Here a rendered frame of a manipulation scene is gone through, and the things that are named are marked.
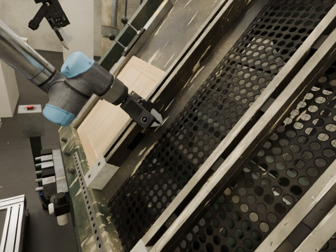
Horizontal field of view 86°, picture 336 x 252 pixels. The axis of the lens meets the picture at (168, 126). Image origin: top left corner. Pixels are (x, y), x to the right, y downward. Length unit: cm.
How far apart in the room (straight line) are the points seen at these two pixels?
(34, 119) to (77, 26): 345
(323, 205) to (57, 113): 60
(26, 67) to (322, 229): 72
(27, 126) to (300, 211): 139
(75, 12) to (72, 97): 416
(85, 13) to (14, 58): 409
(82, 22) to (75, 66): 416
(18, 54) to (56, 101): 15
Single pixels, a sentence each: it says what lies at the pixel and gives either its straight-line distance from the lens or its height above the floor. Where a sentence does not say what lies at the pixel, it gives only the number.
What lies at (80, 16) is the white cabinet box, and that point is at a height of 148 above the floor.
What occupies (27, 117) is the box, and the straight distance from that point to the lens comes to 140.
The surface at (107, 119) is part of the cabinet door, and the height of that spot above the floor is 106.
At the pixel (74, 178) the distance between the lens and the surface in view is 96.
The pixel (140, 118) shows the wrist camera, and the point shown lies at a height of 128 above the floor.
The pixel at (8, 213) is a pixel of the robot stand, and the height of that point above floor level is 23.
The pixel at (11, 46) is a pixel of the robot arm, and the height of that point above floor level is 141.
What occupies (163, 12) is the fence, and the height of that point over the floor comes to 161.
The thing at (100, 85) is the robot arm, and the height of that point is 136.
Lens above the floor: 151
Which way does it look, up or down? 27 degrees down
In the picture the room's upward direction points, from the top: 12 degrees clockwise
